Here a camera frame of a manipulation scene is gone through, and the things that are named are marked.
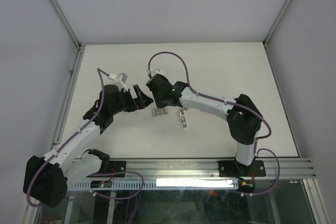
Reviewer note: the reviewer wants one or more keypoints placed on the aluminium frame post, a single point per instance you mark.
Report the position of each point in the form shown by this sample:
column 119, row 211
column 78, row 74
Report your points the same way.
column 65, row 23
column 276, row 22

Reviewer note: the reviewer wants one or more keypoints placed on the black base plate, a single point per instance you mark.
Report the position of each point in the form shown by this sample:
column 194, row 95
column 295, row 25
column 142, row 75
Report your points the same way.
column 232, row 168
column 115, row 168

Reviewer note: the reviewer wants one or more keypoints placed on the red white staple box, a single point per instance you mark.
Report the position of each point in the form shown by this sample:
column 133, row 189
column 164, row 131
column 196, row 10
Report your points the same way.
column 159, row 111

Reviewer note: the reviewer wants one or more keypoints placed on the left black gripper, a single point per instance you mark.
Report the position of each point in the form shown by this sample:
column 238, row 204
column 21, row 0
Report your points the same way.
column 141, row 100

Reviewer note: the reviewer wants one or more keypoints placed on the aluminium front rail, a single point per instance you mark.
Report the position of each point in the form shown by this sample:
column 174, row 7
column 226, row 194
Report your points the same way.
column 207, row 168

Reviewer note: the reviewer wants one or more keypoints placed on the white slotted cable duct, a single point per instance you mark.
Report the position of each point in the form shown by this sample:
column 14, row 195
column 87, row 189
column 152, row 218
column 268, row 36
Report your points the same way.
column 157, row 184

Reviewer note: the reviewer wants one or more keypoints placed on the left aluminium frame post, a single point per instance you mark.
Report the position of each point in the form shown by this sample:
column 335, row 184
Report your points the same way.
column 65, row 23

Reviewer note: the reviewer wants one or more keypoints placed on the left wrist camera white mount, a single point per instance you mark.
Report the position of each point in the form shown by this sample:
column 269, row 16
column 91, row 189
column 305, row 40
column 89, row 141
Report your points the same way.
column 119, row 80

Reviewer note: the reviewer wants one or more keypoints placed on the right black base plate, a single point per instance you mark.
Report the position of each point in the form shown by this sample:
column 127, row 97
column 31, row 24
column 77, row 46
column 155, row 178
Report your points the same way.
column 232, row 168

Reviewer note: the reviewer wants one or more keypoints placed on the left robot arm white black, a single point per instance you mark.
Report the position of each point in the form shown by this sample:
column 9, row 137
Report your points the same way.
column 48, row 178

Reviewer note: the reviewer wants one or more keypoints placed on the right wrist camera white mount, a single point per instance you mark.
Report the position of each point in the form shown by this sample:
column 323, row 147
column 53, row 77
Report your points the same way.
column 152, row 72

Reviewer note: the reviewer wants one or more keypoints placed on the right aluminium frame post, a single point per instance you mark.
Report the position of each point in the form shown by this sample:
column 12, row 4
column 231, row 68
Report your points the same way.
column 276, row 22

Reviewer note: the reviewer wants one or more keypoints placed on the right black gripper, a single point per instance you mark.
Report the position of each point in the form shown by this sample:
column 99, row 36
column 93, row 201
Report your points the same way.
column 159, row 104

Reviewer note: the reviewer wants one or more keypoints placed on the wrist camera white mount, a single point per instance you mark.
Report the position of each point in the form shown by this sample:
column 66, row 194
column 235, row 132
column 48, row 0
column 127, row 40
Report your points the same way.
column 152, row 72
column 119, row 80

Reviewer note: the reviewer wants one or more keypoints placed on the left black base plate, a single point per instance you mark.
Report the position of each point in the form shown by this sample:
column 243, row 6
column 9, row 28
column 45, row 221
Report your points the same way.
column 115, row 168

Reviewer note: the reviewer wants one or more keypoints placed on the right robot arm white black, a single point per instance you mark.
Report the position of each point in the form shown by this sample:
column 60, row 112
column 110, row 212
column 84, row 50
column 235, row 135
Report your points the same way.
column 241, row 115

